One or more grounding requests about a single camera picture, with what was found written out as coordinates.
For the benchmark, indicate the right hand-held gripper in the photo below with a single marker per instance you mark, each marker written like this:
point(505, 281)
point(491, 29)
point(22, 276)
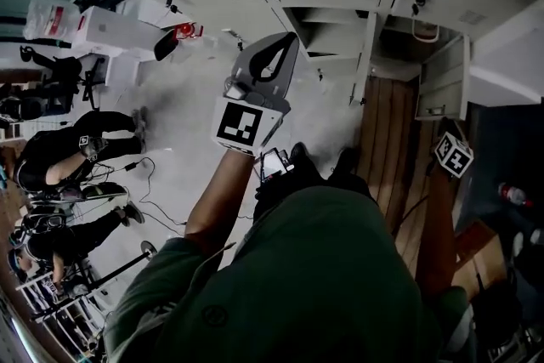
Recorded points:
point(455, 155)

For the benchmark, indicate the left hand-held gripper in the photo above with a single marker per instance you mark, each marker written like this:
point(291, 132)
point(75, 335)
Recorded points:
point(272, 91)

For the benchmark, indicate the wide grey metal locker door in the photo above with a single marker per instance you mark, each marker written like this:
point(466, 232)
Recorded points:
point(444, 81)

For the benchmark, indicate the narrow grey metal locker door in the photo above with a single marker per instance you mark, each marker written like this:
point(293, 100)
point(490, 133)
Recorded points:
point(364, 55)

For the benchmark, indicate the person's right forearm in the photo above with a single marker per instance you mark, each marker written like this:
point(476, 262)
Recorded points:
point(438, 234)

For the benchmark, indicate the person's left forearm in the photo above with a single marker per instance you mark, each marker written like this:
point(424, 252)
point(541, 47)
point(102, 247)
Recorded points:
point(217, 200)

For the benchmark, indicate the black locker key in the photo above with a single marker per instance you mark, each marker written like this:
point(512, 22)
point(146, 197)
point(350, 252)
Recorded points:
point(419, 1)
point(320, 75)
point(240, 44)
point(172, 4)

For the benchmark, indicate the grey metal locker cabinet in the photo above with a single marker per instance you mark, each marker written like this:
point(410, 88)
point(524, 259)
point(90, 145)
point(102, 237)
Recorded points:
point(327, 27)

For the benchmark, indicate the white hook in locker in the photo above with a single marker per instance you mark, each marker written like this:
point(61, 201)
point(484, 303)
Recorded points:
point(425, 32)

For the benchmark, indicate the red label water bottle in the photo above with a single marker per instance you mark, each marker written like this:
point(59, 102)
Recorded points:
point(513, 194)

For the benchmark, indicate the smartphone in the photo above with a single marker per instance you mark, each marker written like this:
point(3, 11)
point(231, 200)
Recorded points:
point(274, 163)

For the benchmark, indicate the person's black trousers and shoes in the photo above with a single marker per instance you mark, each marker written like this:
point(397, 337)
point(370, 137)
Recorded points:
point(314, 178)

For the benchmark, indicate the cardboard box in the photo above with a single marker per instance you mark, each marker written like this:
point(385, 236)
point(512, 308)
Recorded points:
point(480, 255)

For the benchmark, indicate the red lit device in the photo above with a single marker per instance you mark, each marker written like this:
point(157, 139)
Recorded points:
point(186, 30)

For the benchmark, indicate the stack of white boxes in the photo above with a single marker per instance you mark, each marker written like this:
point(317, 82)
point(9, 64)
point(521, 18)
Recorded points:
point(115, 34)

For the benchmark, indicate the black tripod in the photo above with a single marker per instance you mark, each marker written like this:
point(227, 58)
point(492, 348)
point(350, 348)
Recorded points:
point(91, 83)

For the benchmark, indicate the person's green shirt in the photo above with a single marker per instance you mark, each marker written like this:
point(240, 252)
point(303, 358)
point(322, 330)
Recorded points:
point(297, 289)

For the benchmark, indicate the black stand with round base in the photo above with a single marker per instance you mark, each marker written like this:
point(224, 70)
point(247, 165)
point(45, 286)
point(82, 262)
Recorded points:
point(146, 249)

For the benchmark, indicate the black office chair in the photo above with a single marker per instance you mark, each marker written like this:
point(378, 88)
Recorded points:
point(55, 76)

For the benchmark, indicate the clear plastic bag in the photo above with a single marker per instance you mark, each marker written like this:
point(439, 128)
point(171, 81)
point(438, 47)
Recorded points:
point(51, 19)

